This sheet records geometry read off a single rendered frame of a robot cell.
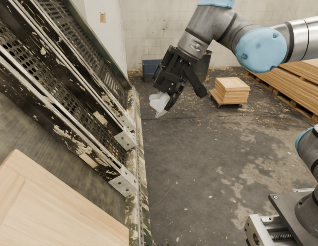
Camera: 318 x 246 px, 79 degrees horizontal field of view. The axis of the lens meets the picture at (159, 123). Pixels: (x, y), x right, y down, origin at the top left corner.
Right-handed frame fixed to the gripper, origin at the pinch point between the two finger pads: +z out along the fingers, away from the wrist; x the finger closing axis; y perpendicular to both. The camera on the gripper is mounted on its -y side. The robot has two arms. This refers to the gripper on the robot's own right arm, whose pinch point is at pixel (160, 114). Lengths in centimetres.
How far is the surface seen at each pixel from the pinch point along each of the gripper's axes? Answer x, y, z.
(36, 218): 25.0, 21.6, 24.7
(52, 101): -6.2, 32.0, 13.2
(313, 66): -226, -254, -72
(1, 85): -1.8, 44.3, 11.3
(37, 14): -51, 57, 1
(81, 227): 20.8, 10.3, 31.9
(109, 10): -348, 62, 12
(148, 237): 12, -18, 46
